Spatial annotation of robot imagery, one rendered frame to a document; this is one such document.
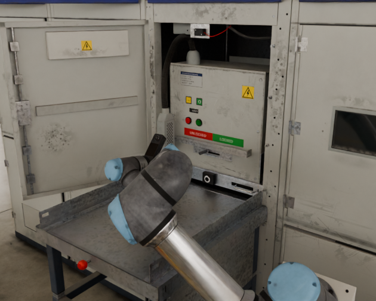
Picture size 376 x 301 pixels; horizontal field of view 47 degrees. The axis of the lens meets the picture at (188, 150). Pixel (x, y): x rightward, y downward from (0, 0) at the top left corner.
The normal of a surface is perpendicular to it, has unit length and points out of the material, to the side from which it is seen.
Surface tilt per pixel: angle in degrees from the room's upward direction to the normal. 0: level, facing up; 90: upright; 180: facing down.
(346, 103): 90
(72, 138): 90
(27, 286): 0
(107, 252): 0
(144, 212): 69
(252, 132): 90
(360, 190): 90
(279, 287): 38
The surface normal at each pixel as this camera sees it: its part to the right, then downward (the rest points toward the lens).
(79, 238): 0.00, -0.95
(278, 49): -0.62, 0.25
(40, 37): 0.50, 0.27
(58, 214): 0.79, 0.19
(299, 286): -0.33, -0.58
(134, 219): 0.10, 0.12
